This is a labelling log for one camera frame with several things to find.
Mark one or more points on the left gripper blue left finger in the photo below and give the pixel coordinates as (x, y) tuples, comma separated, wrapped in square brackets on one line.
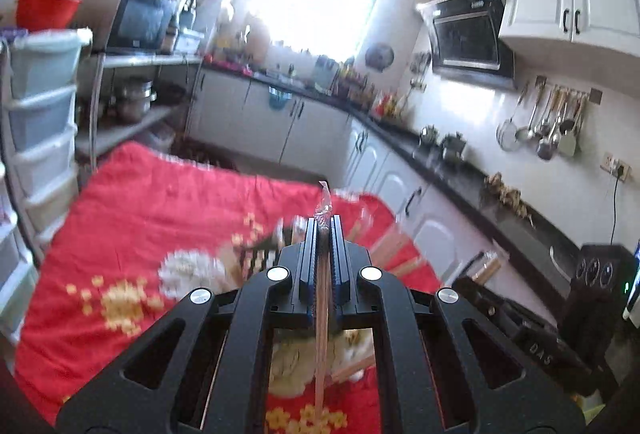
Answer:
[(294, 277)]

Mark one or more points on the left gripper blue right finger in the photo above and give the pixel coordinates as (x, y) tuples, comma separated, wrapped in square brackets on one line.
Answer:
[(352, 296)]

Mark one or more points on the black kitchen countertop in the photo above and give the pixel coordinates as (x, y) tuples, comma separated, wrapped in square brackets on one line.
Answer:
[(534, 243)]

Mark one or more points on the hanging steel utensils rack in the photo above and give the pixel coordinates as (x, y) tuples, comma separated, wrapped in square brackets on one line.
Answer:
[(554, 123)]

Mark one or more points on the dark green perforated utensil basket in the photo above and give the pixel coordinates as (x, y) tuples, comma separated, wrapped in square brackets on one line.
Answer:
[(264, 253)]

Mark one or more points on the white lower cabinets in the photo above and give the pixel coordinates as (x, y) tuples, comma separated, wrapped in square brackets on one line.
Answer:
[(248, 117)]

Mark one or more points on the red floral tablecloth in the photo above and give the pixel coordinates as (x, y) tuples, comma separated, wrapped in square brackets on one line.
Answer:
[(141, 322)]

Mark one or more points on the steel kettle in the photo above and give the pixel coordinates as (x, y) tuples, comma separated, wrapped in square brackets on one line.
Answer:
[(428, 136)]

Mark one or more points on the steel pot on shelf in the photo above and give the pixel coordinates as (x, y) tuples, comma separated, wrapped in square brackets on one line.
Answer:
[(134, 96)]

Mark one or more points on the steel range hood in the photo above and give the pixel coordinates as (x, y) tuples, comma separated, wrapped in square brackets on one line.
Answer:
[(465, 42)]

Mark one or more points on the black microwave oven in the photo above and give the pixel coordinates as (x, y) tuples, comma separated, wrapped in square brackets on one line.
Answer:
[(126, 26)]

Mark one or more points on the blue plastic drawer tower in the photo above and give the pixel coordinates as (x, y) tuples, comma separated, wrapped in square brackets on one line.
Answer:
[(38, 129)]

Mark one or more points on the red plastic basin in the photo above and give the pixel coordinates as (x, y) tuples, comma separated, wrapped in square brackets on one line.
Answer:
[(36, 15)]

